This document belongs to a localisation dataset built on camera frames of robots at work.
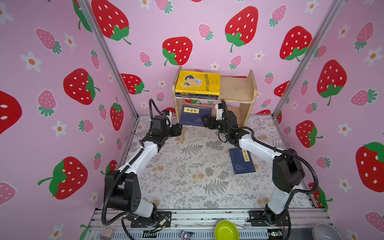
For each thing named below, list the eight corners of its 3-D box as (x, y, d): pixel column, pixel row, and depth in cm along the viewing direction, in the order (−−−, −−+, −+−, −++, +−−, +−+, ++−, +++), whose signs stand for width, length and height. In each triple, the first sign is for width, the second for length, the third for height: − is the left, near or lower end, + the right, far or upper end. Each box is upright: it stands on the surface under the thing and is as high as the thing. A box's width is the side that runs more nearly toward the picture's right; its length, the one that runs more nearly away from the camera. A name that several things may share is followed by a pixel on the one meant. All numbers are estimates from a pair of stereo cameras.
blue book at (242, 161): (233, 174, 92) (233, 172, 90) (229, 149, 103) (229, 148, 101) (255, 174, 92) (256, 172, 90) (248, 149, 103) (249, 148, 101)
